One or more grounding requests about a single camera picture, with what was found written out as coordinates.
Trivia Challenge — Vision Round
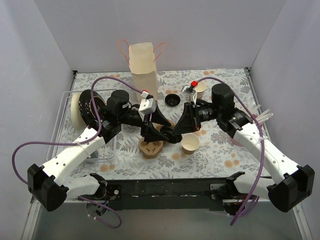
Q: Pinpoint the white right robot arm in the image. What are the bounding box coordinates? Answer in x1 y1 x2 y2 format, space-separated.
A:
172 81 315 213

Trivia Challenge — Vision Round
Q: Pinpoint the black plastic cup lid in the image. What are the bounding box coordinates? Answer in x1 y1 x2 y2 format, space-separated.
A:
160 126 183 144
164 93 181 107

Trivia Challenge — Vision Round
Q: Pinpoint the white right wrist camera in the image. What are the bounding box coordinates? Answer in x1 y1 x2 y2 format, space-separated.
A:
181 80 198 104

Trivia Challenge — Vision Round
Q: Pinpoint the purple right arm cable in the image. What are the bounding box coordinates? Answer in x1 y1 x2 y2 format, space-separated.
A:
194 76 266 227

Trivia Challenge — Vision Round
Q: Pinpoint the brown cardboard cup carrier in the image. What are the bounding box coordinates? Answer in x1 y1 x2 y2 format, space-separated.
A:
138 119 176 160

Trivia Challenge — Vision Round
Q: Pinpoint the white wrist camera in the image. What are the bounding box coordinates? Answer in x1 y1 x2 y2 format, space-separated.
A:
181 80 198 104
138 90 157 117

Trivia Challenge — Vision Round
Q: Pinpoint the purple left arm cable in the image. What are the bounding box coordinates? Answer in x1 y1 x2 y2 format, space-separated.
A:
11 75 146 229

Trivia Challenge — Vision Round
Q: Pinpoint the stack of brown paper cups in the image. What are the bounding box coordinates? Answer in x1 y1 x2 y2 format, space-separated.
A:
193 81 207 99

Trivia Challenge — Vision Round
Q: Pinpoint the beige paper takeout bag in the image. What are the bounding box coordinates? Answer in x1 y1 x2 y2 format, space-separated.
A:
117 39 167 100

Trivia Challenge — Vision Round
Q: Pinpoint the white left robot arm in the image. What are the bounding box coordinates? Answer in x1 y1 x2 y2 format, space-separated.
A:
27 89 171 212

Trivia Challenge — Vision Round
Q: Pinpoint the white wire dish rack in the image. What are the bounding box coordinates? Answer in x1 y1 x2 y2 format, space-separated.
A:
51 90 117 164

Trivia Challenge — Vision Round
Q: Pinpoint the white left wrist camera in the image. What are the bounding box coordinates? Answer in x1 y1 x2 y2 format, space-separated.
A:
138 90 157 117

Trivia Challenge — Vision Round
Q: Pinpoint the aluminium frame rail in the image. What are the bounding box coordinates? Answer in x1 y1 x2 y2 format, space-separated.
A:
23 196 312 240

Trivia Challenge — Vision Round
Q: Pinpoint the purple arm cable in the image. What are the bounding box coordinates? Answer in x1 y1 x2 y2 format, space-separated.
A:
11 75 146 229
194 76 266 227

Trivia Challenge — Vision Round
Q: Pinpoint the brown paper cup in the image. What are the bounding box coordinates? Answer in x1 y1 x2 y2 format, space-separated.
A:
181 133 200 155

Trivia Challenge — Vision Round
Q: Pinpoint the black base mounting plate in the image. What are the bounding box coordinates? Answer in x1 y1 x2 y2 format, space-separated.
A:
77 177 258 211

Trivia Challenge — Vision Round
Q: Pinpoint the black round plate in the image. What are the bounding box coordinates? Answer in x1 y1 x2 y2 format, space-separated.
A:
78 89 106 126

